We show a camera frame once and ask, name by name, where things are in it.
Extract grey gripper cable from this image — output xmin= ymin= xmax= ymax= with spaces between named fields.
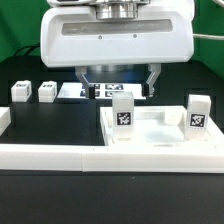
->
xmin=192 ymin=0 xmax=224 ymax=41

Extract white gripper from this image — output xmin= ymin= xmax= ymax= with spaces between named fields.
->
xmin=41 ymin=5 xmax=194 ymax=99

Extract white U-shaped fence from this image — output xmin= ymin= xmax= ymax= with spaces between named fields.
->
xmin=0 ymin=106 xmax=224 ymax=174

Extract black cables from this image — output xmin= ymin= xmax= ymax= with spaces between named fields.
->
xmin=13 ymin=43 xmax=43 ymax=57

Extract white marker sheet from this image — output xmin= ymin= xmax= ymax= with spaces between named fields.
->
xmin=58 ymin=82 xmax=144 ymax=100

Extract white square tabletop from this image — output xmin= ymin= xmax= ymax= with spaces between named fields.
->
xmin=100 ymin=106 xmax=224 ymax=147

